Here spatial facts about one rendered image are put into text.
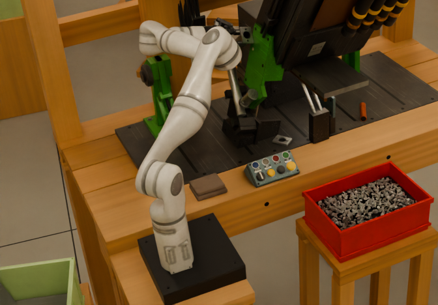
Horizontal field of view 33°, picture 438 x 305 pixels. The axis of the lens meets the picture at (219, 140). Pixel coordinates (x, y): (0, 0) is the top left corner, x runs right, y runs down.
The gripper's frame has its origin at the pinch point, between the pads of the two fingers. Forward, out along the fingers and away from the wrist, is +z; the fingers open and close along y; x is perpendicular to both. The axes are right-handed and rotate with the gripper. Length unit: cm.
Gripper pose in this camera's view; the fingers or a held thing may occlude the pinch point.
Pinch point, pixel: (240, 38)
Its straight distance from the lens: 241.2
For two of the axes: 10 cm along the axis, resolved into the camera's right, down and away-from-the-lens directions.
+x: -4.1, 2.5, 8.8
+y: -1.6, -9.7, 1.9
